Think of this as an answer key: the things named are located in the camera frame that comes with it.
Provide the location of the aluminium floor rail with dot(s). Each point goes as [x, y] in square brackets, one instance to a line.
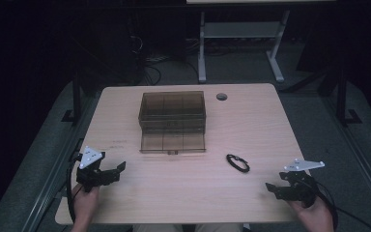
[58, 167]
[357, 154]

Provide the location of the person's left hand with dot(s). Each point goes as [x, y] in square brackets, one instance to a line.
[85, 203]

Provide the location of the person's right hand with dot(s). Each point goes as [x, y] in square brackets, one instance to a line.
[315, 216]

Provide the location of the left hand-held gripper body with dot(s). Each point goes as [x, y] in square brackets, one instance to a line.
[88, 175]

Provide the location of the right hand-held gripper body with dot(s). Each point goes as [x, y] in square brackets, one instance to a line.
[304, 188]

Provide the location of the grey round table grommet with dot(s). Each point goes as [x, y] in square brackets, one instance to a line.
[221, 96]

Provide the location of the white metal desk frame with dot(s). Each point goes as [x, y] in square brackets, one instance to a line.
[240, 29]

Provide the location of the black metal stand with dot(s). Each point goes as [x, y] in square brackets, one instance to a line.
[76, 96]
[342, 96]

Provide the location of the transparent brown plastic compartment box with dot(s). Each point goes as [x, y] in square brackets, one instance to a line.
[172, 121]

